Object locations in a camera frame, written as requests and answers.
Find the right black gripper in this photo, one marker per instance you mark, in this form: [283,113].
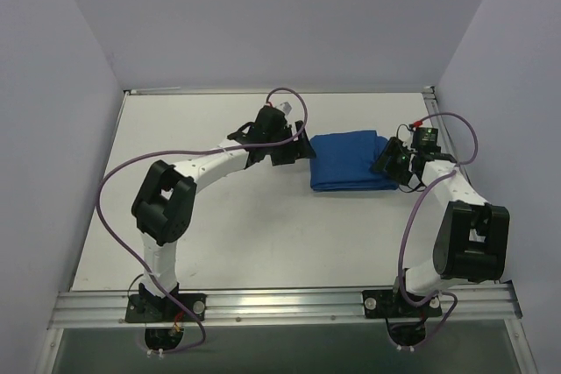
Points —
[390,159]

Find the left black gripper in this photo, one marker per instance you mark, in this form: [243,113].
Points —
[291,144]

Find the blue surgical cloth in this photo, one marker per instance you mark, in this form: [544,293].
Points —
[343,162]

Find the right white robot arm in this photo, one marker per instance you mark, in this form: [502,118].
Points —
[472,240]

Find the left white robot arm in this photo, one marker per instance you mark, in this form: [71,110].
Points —
[165,202]

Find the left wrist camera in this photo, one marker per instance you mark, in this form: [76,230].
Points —
[284,107]

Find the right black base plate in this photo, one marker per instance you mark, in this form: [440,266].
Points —
[387,304]

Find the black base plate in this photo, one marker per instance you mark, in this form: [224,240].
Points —
[143,307]
[387,304]

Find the front aluminium rail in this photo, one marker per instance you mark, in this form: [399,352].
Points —
[278,307]

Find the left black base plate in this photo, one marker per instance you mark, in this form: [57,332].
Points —
[143,307]

